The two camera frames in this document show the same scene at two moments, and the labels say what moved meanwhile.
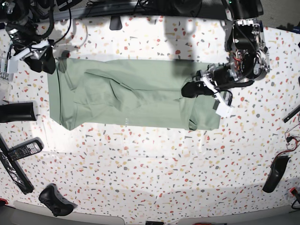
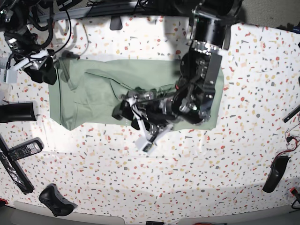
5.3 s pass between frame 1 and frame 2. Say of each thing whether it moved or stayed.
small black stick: stayed
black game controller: stayed
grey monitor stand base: stayed
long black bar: stayed
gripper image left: moved
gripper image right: moved
